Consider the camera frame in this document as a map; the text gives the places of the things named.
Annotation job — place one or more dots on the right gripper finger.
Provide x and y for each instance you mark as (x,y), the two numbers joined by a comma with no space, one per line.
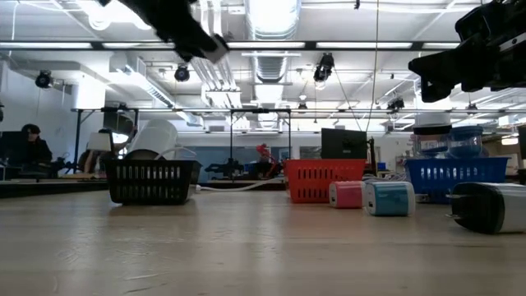
(439,61)

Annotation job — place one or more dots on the person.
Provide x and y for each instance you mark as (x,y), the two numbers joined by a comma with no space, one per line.
(37,150)
(100,158)

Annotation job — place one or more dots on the red plastic basket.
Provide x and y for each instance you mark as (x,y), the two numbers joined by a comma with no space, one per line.
(324,181)

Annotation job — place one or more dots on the black aluminium frame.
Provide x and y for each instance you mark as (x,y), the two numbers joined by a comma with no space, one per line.
(308,45)

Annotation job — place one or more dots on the black plastic basket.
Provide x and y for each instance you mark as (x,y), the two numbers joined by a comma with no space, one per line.
(152,181)

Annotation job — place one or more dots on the black overhead camera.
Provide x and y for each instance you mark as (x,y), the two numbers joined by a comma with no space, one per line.
(324,66)

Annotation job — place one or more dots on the teal wall charger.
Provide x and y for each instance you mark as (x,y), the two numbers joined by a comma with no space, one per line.
(390,199)

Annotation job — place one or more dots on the blue sand timer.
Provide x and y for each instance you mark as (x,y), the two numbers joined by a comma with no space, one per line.
(431,141)

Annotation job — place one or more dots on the black background robot arm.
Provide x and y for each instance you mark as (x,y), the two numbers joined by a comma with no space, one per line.
(230,167)

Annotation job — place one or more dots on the black ceiling spotlight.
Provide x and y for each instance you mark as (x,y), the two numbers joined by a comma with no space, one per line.
(43,79)
(182,73)

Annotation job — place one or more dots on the black background rig frame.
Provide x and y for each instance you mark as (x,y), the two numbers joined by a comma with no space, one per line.
(259,111)

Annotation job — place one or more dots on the black monitor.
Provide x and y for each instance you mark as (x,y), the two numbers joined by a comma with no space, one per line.
(10,146)
(343,144)

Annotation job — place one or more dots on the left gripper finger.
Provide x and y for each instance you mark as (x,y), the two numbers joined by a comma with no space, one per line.
(191,47)

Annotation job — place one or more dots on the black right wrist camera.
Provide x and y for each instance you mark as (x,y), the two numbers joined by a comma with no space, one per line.
(478,20)

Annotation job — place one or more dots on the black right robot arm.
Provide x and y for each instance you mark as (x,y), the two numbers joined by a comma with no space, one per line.
(513,16)

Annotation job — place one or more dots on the red background object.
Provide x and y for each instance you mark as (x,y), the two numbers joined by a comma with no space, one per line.
(265,152)

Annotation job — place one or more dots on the white wall charger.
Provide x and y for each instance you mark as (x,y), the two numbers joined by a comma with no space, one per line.
(489,207)
(218,52)

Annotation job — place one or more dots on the blue plastic basket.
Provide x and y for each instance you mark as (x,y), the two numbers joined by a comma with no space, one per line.
(456,177)

